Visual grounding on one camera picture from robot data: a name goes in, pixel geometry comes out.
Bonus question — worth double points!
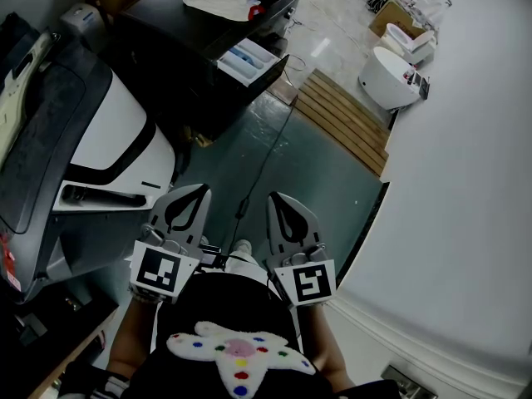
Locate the wooden slat platform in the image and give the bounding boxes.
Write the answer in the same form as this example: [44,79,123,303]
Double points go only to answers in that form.
[268,67,392,178]

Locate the person's black top with star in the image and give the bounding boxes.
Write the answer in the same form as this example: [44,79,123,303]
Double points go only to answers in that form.
[57,270,402,399]

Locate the white detergent drawer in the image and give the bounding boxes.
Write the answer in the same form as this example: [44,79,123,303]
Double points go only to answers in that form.
[216,38,291,100]

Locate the pile of white fixtures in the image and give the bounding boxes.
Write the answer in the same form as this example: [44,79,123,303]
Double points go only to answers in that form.
[390,0,455,31]

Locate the dark table with wood edge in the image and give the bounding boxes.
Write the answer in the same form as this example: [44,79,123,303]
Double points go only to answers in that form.
[0,288,121,399]

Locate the person's left forearm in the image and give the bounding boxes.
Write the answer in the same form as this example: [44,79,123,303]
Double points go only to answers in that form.
[106,297,161,380]

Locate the white toilet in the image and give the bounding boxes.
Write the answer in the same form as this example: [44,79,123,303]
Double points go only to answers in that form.
[380,22,437,66]

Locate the white round tub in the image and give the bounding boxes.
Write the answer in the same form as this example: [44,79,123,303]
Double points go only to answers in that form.
[358,46,425,111]

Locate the small black electronics box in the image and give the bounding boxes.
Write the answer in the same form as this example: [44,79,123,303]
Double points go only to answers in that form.
[199,243,229,273]

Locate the brown crumpled bag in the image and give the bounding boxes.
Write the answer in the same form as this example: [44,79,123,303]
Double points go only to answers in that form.
[182,125,214,150]

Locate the dark washing machine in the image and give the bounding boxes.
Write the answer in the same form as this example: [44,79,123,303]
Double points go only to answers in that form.
[114,0,303,143]

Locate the tall white and black appliance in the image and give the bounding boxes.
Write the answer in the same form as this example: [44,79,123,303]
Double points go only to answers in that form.
[0,35,176,305]

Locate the person's white trousers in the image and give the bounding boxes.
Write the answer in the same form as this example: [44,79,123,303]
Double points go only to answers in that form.
[224,252,271,290]

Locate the long black cable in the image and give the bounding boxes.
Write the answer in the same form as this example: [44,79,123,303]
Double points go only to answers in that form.
[226,96,300,265]

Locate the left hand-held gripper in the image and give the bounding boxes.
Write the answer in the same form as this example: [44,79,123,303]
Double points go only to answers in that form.
[126,183,212,306]

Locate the white box with blue label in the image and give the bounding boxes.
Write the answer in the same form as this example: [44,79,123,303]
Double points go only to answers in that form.
[61,2,110,53]

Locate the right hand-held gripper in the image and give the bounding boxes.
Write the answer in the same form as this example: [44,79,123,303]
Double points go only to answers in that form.
[264,192,337,308]

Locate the person's right forearm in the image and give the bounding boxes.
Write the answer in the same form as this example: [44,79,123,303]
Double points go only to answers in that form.
[298,303,354,392]

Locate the brown cardboard box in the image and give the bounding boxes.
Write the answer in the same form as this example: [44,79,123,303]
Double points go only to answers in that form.
[368,0,427,39]

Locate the beaded bracelet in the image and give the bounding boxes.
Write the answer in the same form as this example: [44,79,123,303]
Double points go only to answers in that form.
[129,291,164,306]

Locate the black cable bundle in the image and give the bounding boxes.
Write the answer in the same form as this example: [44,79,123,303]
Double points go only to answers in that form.
[360,0,397,15]

